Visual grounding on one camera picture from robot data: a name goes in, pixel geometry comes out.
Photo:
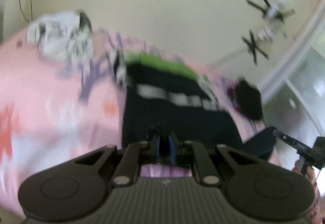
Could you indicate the white window frame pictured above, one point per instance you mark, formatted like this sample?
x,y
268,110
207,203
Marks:
x,y
299,44

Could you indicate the black white-striped knit garment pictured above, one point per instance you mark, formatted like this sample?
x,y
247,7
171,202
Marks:
x,y
177,117

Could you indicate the pink tree-print bedsheet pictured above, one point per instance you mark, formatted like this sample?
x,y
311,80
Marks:
x,y
50,102

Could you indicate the white shirt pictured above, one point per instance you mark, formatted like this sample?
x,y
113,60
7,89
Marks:
x,y
55,33

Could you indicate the dark cloth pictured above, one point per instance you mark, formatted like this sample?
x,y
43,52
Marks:
x,y
250,102

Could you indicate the white plug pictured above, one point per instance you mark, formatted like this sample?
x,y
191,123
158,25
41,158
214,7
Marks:
x,y
274,12

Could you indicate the white label sticker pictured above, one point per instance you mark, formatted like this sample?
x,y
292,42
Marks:
x,y
292,103

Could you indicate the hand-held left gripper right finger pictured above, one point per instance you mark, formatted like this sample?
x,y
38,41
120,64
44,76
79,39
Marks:
x,y
172,148

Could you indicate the white power strip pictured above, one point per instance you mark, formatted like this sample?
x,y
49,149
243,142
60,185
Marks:
x,y
266,32

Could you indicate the green fleece cloth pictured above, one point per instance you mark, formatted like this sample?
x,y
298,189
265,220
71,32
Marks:
x,y
162,61

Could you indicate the person's right hand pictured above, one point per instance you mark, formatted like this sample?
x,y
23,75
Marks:
x,y
311,175

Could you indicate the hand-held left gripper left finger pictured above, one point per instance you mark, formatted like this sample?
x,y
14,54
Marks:
x,y
158,146

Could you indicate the frosted glass pane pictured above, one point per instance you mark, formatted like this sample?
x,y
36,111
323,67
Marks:
x,y
304,87

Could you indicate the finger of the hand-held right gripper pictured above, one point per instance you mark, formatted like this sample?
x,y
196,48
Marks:
x,y
292,139

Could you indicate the person's right forearm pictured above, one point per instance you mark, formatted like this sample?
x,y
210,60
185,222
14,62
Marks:
x,y
318,203

